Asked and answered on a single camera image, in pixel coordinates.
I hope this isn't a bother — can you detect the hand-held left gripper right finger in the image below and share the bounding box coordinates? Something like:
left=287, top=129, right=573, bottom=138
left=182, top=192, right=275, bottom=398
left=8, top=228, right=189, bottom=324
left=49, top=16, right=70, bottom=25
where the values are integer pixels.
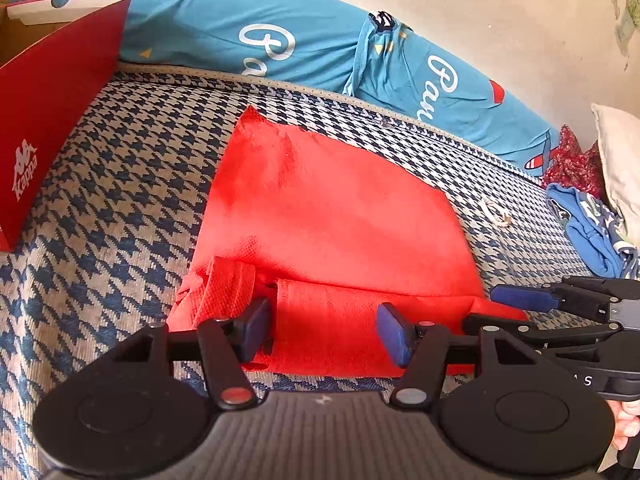
left=376, top=302, right=543, bottom=408

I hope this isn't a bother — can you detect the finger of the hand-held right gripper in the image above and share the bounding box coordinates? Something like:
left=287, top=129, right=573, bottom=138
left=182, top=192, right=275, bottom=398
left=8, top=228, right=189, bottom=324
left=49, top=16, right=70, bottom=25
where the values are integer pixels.
left=462, top=314, right=626, bottom=348
left=490, top=276, right=640, bottom=321

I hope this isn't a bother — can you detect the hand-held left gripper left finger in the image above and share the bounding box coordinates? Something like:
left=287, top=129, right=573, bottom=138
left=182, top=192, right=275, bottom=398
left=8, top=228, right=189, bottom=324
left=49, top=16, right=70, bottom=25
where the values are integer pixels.
left=112, top=298, right=273, bottom=408

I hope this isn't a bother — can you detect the red nonwoven shopping bag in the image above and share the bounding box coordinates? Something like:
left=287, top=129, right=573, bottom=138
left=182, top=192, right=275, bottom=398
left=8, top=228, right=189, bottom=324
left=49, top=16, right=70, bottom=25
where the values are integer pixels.
left=167, top=105, right=528, bottom=378

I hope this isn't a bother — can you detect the person's right hand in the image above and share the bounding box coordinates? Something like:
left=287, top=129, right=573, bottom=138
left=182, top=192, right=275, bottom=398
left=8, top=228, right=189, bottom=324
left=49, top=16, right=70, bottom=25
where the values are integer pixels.
left=612, top=400, right=640, bottom=453

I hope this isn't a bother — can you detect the blue camouflage print garment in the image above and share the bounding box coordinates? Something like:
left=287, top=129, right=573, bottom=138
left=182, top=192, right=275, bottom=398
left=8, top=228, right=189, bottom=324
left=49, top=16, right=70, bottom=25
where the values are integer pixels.
left=550, top=192, right=640, bottom=278

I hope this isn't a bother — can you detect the red floral cloth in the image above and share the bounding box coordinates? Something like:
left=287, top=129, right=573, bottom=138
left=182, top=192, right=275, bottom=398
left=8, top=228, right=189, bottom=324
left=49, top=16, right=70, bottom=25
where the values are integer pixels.
left=542, top=125, right=608, bottom=201

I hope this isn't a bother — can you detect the grey white pillow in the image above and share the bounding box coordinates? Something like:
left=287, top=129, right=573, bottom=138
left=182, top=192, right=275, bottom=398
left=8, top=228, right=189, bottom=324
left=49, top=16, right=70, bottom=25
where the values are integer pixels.
left=591, top=103, right=640, bottom=248

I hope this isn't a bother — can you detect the red shoe box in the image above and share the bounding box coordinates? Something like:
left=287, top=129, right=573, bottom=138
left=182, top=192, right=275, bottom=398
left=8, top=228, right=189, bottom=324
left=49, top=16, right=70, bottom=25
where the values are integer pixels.
left=0, top=0, right=133, bottom=253

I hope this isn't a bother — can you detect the long blue pillow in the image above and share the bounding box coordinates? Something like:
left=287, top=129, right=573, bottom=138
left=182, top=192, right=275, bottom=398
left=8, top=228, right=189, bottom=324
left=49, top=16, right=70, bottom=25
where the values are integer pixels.
left=10, top=0, right=561, bottom=178

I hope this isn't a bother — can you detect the white cord loop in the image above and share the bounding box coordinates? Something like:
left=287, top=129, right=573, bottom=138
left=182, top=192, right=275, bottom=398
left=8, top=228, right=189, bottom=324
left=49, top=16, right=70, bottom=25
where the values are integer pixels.
left=480, top=199, right=511, bottom=226

